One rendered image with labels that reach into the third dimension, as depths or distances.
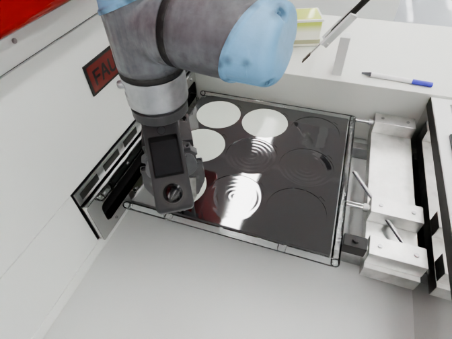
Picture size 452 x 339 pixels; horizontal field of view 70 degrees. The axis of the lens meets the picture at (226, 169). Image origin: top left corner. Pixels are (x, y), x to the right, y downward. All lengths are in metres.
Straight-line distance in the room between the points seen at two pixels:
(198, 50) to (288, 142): 0.41
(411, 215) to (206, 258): 0.35
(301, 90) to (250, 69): 0.50
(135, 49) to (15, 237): 0.28
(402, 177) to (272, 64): 0.47
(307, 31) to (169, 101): 0.54
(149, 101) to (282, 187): 0.31
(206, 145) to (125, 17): 0.38
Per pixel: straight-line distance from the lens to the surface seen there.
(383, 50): 0.91
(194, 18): 0.30
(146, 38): 0.33
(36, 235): 0.52
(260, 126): 0.71
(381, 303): 0.61
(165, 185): 0.39
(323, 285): 0.59
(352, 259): 0.61
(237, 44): 0.28
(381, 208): 0.59
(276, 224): 0.54
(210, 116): 0.74
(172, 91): 0.38
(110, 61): 0.55
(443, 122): 0.72
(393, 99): 0.78
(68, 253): 0.58
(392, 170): 0.70
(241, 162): 0.62
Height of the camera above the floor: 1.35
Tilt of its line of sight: 47 degrees down
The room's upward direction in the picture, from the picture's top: 3 degrees counter-clockwise
